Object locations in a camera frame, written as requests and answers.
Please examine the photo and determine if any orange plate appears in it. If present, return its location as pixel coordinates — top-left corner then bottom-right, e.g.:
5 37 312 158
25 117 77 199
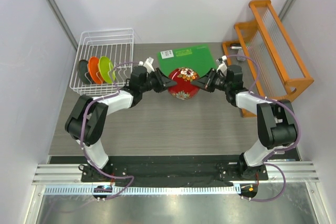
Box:
88 57 103 84

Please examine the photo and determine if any dark teal plate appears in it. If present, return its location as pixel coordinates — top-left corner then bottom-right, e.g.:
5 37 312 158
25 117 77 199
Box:
77 60 91 85

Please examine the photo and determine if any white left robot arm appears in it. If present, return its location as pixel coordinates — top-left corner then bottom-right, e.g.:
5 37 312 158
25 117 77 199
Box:
65 66 177 182

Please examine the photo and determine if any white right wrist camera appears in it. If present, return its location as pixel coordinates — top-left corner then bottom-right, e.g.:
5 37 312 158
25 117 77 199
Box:
216 55 227 74

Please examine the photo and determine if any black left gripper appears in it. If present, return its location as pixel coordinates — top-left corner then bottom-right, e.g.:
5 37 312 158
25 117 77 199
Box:
140 68 177 93

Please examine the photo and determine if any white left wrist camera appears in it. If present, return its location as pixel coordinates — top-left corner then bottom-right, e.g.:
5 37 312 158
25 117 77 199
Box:
138 57 155 73

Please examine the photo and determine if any orange wooden shelf rack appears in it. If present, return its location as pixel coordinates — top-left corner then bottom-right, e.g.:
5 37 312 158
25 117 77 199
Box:
222 0 314 118

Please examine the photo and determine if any red floral plate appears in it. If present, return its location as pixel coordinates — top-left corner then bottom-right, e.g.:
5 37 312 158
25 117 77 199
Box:
168 67 200 100

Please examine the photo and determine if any aluminium slotted rail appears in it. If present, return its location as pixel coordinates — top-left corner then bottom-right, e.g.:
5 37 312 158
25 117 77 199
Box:
33 161 319 197

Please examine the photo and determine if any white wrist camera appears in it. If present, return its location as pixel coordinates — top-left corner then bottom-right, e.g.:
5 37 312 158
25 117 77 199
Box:
216 55 227 74
138 57 155 73

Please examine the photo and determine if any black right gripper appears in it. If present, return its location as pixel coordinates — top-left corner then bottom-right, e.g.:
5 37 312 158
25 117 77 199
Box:
192 68 231 93

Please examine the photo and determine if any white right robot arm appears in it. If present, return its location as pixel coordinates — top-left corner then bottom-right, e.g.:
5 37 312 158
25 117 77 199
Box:
191 65 299 179

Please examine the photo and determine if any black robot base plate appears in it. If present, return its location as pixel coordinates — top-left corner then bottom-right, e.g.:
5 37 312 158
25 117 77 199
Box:
80 163 268 186

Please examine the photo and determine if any white wire dish rack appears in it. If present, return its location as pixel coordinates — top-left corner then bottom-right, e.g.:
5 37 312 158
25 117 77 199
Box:
69 28 134 96

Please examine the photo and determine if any lime green plate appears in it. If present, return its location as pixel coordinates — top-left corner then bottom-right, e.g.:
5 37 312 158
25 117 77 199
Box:
98 56 116 83

